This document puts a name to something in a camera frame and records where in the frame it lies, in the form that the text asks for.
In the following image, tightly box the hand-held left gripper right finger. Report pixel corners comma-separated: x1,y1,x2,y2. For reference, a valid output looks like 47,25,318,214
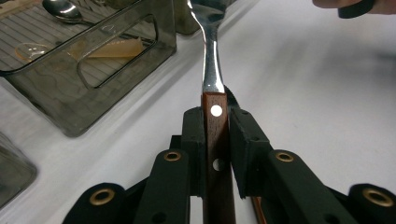
229,106,273,200

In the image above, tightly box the white table board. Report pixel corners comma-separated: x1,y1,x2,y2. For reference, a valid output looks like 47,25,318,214
0,0,396,224

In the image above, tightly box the wooden handled fork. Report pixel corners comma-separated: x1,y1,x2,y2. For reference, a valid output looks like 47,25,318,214
186,0,237,224

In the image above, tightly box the small metal spoon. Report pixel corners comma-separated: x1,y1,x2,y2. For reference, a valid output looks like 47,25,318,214
41,0,97,27

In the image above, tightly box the light wooden spoon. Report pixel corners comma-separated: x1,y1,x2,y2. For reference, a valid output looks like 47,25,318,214
13,36,146,63

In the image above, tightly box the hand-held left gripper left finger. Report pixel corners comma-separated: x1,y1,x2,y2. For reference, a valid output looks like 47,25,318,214
169,106,207,198

